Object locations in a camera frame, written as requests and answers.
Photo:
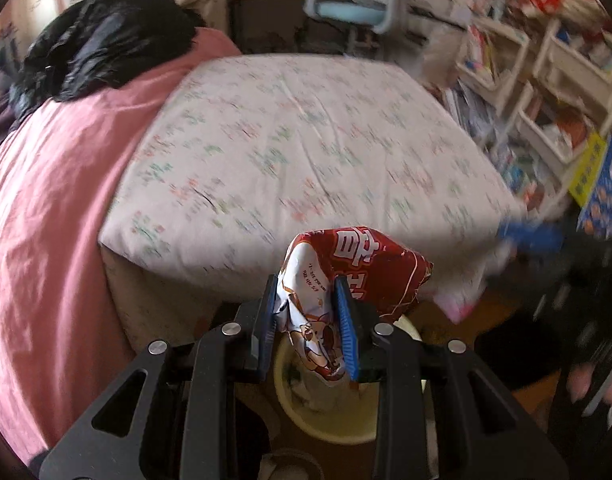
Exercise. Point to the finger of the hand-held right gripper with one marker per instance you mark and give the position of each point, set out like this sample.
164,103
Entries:
531,237

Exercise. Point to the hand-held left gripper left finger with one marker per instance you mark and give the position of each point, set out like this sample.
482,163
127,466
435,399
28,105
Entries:
267,320

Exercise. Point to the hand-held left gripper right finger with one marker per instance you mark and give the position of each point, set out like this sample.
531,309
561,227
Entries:
347,330

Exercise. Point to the red snack wrapper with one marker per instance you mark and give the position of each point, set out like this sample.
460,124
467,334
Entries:
366,260

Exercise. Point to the yellow trash bin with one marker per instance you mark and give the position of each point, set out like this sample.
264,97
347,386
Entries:
326,425

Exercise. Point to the person's right hand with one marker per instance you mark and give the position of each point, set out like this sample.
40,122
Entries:
586,382

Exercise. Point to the row of colourful books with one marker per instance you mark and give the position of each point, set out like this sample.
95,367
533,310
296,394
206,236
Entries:
521,172

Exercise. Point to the blue and yellow box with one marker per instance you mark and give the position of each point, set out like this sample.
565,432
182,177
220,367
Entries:
601,195

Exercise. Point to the white shelf rack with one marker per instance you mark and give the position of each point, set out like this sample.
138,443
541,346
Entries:
536,125

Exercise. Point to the stack of papers and booklets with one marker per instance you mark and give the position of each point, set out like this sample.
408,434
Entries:
473,110

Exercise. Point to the floral mat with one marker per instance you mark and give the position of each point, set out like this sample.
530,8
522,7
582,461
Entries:
286,135

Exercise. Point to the row of red-spined books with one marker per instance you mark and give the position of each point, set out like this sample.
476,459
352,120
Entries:
486,55

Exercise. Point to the pink bed sheet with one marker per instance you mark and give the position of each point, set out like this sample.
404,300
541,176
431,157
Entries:
50,210

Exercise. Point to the black puffer jacket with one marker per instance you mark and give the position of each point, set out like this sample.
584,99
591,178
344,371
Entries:
100,40

